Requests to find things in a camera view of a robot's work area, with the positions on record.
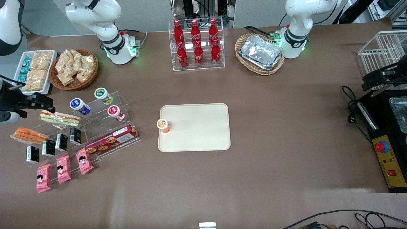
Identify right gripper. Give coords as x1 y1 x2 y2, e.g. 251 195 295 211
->
0 79 55 112

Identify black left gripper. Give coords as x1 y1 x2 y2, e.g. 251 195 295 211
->
362 62 407 91

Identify orange crab sandwich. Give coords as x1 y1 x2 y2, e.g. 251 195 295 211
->
10 127 48 144

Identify wrapped cucumber ham sandwich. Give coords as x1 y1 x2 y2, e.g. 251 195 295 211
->
39 110 81 127

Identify aluminium foil tray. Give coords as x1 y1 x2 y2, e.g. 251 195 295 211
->
239 35 283 71

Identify beige plastic tray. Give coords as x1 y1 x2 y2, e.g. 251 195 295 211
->
158 103 231 152

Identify tan rice cracker pack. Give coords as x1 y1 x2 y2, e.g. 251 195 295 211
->
23 69 48 92
31 51 53 71

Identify clear acrylic tiered stand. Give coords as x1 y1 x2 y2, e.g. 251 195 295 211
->
14 121 102 184

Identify small blue snack pack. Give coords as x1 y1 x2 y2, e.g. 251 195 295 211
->
20 58 32 74
16 75 28 91

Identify white rectangular dish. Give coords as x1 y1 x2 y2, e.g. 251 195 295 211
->
10 50 58 96

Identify metal pan in machine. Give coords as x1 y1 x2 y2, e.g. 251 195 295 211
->
389 96 407 134

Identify clear bag of puffed snacks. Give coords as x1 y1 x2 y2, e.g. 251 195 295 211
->
81 55 96 72
76 65 94 83
57 71 75 86
56 51 72 72
70 49 83 69

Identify black sealing machine yellow panel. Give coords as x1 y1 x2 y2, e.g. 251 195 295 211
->
357 90 407 193

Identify brown wicker basket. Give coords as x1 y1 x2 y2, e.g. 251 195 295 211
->
49 49 99 91

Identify blue lidded white bottle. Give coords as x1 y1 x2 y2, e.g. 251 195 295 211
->
70 98 92 115

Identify small black carton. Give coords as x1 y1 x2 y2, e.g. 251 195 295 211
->
26 146 40 164
70 128 82 145
42 139 56 157
55 133 68 152

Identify clear acrylic bottle stand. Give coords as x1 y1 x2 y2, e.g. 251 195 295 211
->
72 91 141 157

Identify green lidded white bottle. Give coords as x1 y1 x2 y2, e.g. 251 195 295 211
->
94 87 114 105

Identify pink snack packet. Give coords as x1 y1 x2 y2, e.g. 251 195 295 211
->
75 148 94 175
36 164 52 193
56 156 72 184

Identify red lidded white bottle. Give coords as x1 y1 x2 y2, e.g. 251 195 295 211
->
107 105 126 122

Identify red cookie box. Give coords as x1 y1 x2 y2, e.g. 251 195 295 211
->
84 124 139 155

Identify orange lidded yogurt cup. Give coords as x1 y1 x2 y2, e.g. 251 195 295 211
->
156 119 171 134

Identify light wicker basket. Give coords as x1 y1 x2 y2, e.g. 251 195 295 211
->
235 33 285 75

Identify red cola bottle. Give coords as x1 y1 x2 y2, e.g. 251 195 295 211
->
209 18 219 43
177 42 189 68
211 39 221 66
190 19 201 45
173 19 184 45
194 41 204 67

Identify clear acrylic cola rack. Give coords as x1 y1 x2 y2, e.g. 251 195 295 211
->
169 17 225 72

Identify white wire basket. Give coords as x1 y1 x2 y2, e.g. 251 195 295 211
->
358 30 407 92

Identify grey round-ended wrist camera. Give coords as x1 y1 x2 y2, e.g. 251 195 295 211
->
0 110 20 125

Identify black power cable with plug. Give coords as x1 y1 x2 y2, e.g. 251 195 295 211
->
341 85 373 144

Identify black cables at arm base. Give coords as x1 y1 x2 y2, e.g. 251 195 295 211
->
243 25 281 40

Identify black cables at table edge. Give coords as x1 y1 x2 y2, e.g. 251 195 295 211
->
281 209 407 229

